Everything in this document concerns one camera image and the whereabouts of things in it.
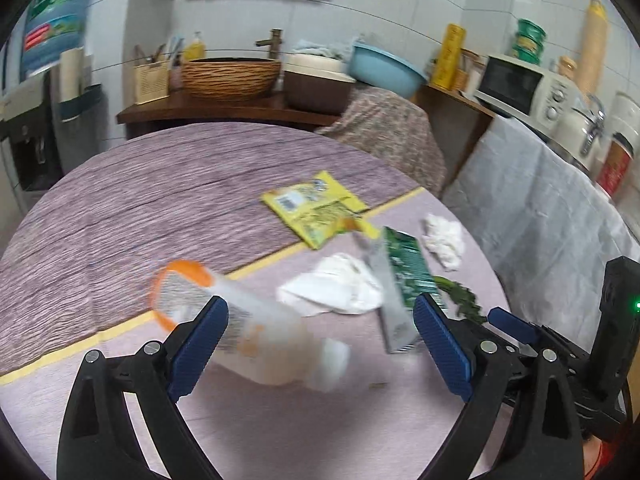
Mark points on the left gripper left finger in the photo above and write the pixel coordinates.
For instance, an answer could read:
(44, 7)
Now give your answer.
(97, 439)

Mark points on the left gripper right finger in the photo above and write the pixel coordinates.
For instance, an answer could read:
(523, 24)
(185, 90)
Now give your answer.
(543, 440)

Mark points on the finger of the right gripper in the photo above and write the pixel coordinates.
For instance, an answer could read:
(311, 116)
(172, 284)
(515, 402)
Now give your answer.
(508, 323)

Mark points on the white tissue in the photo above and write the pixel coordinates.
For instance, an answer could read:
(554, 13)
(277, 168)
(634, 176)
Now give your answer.
(444, 239)
(339, 283)

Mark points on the green white milk carton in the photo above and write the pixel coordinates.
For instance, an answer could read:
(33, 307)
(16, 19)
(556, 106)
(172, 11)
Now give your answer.
(396, 260)

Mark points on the white orange plastic bottle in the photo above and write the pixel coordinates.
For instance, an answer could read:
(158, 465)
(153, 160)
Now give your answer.
(265, 342)

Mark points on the green vegetable scrap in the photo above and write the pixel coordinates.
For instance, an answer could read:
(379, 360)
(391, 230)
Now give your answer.
(463, 298)

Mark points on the white sheet cover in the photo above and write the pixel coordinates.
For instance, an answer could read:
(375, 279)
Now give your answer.
(544, 228)

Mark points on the purple table mat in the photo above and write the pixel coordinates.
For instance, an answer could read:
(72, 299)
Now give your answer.
(82, 261)

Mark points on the red canister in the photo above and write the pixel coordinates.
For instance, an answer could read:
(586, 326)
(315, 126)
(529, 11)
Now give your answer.
(616, 163)

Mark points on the white rice cooker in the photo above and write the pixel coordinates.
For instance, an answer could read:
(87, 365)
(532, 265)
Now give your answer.
(577, 137)

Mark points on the wooden cabinet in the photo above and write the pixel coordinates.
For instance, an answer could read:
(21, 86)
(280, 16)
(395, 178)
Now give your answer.
(457, 125)

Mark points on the white microwave oven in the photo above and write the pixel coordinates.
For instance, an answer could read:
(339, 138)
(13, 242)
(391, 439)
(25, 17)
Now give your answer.
(536, 97)

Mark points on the yellow green snack wrapper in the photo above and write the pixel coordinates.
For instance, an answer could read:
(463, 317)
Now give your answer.
(319, 209)

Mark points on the yellow roll of bags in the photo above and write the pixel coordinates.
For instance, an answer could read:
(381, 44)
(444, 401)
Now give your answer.
(448, 58)

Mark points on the water dispenser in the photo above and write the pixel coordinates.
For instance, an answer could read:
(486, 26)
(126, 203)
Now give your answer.
(44, 138)

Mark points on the light blue plastic basin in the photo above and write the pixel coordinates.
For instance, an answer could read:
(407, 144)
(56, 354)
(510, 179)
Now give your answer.
(381, 69)

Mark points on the brown beige lidded pot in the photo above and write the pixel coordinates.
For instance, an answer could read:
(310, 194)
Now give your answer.
(316, 84)

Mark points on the chopstick holder box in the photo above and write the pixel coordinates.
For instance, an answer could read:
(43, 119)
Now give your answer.
(150, 82)

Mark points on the brass faucet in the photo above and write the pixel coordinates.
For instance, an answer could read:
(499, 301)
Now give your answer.
(273, 44)

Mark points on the woven basket sink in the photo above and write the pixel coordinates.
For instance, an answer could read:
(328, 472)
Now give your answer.
(230, 79)

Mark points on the yellow soap bottle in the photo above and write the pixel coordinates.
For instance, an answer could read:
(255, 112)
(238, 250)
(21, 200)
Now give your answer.
(195, 50)

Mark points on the blue water jug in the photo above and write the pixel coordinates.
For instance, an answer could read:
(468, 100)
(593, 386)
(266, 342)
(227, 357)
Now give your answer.
(51, 27)

